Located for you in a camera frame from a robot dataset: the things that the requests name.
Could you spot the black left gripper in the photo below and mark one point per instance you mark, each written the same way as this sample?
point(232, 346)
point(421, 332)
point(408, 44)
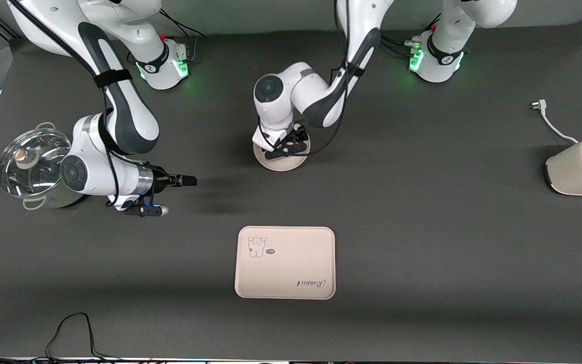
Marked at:
point(299, 135)

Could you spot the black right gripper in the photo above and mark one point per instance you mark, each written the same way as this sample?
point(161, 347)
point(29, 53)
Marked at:
point(162, 179)

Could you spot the round beige plate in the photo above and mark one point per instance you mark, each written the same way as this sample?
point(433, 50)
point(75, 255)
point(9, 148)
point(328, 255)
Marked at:
point(283, 165)

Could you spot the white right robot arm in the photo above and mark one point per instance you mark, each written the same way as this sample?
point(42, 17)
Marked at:
point(119, 101)

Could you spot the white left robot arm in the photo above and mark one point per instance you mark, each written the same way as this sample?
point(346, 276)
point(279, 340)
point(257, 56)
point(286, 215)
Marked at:
point(281, 101)

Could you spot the beige rectangular rabbit-print tray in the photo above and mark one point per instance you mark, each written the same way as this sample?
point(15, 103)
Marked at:
point(291, 268)

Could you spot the steel pot with glass lid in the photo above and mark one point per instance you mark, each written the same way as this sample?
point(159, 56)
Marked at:
point(53, 199)

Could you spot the glass pot lid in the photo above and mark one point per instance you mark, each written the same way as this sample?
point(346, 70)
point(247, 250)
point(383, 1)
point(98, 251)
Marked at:
point(28, 162)

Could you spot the cream toaster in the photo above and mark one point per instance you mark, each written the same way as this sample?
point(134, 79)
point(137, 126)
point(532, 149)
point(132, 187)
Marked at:
point(579, 172)

